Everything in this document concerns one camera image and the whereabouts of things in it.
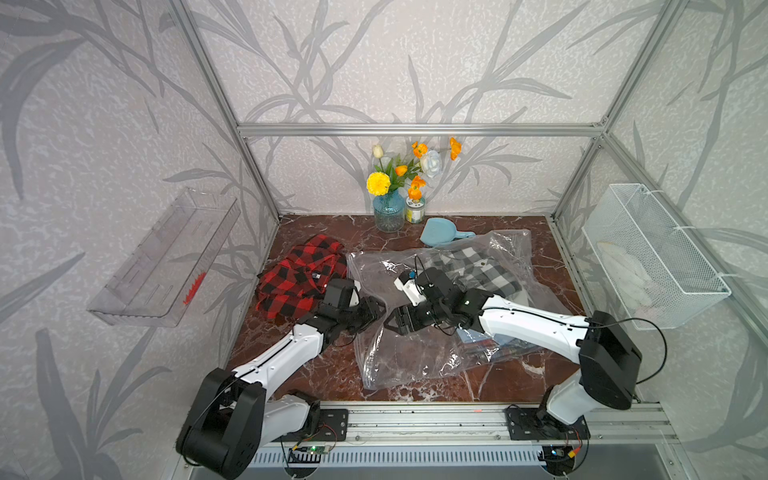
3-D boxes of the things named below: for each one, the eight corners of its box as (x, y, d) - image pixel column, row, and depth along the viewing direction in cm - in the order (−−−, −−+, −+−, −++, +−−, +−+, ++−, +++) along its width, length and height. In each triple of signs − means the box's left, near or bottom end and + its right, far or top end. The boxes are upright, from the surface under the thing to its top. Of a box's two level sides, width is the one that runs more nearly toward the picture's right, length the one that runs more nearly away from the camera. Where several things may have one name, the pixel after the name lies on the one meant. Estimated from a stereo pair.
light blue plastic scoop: (424, 248, 114) (424, 243, 111) (414, 226, 121) (415, 221, 118) (472, 237, 117) (473, 231, 115) (460, 216, 125) (461, 211, 122)
